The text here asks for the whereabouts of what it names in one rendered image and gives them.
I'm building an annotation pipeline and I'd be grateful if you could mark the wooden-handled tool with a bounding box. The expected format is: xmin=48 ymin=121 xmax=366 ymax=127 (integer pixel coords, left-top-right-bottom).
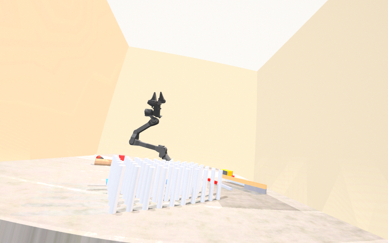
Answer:
xmin=94 ymin=159 xmax=112 ymax=166

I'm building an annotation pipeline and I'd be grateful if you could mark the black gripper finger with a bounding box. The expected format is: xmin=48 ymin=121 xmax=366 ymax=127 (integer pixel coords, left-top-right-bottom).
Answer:
xmin=159 ymin=92 xmax=165 ymax=100
xmin=149 ymin=92 xmax=157 ymax=102

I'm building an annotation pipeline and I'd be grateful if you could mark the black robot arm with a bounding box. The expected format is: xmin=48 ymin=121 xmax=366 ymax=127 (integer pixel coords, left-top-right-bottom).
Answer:
xmin=129 ymin=108 xmax=172 ymax=161

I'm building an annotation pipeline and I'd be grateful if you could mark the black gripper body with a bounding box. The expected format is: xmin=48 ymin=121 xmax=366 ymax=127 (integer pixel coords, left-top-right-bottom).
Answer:
xmin=148 ymin=99 xmax=166 ymax=111

